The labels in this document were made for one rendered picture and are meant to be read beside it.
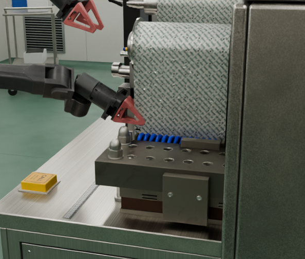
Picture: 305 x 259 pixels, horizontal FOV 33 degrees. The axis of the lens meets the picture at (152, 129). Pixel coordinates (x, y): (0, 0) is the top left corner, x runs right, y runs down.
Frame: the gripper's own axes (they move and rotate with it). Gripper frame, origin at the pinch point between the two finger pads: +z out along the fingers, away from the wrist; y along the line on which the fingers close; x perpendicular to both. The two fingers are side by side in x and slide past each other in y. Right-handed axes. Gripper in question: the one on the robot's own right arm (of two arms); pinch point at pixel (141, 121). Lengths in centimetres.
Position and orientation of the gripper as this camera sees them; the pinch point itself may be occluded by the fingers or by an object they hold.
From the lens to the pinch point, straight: 134.3
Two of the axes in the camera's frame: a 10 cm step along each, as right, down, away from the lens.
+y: -2.5, 3.1, -9.2
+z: 8.4, 5.4, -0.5
